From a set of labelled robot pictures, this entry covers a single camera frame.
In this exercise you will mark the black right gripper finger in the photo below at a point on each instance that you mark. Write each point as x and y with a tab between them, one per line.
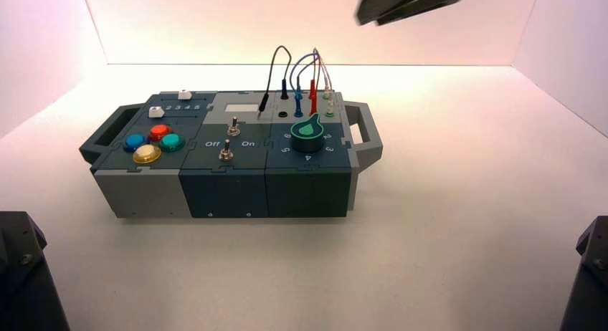
427	1
375	3

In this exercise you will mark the green rotary knob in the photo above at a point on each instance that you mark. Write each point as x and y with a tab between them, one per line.
307	136

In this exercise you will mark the small rectangular display screen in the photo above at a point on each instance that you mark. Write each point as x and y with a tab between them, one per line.
242	108

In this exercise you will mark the grey and teal task box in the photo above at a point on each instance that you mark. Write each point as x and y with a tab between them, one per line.
309	186

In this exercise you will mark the white slider knob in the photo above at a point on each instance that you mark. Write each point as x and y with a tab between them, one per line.
156	112
184	95

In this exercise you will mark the green push button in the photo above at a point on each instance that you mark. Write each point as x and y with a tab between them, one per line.
171	141

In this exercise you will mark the red push button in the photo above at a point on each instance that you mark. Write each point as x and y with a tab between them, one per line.
160	131

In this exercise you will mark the yellow push button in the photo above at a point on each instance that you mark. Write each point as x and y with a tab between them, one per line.
146	153

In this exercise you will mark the blue push button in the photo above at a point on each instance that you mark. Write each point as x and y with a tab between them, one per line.
135	141

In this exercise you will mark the silver toggle switch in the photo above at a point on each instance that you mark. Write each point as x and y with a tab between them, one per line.
233	128
226	152

